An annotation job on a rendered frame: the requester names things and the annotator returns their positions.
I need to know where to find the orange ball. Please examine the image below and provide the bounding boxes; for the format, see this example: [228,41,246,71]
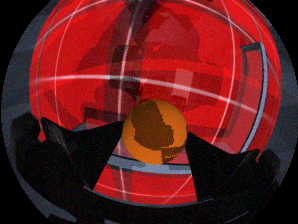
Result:
[122,100,188,165]

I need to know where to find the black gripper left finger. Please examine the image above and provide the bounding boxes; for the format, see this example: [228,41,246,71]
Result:
[40,116,124,190]

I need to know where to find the grey l-shaped low wall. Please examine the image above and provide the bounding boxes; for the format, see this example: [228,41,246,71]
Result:
[106,41,267,175]

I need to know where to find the clear l-shaped low wall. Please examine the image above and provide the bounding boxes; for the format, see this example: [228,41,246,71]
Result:
[113,43,263,164]

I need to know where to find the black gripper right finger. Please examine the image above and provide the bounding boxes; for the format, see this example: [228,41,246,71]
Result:
[185,131,261,202]

